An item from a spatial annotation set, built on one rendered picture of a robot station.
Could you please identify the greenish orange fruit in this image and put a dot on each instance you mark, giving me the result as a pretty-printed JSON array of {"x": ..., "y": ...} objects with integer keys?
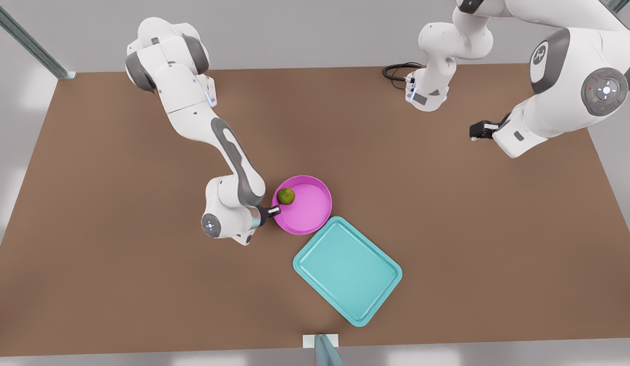
[{"x": 286, "y": 195}]

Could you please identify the pink round plate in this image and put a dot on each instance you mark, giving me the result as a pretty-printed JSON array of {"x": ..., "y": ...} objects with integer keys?
[{"x": 307, "y": 208}]

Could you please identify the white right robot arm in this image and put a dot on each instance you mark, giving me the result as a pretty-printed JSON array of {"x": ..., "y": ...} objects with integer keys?
[{"x": 188, "y": 96}]

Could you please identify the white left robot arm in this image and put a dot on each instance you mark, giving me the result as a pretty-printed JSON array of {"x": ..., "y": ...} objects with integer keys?
[{"x": 564, "y": 76}]

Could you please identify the teal rectangular tray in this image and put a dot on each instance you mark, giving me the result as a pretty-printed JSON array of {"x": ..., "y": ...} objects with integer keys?
[{"x": 348, "y": 270}]

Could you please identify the silver frame post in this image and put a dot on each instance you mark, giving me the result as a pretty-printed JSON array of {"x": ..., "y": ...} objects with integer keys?
[
  {"x": 25, "y": 40},
  {"x": 322, "y": 348},
  {"x": 616, "y": 4}
]

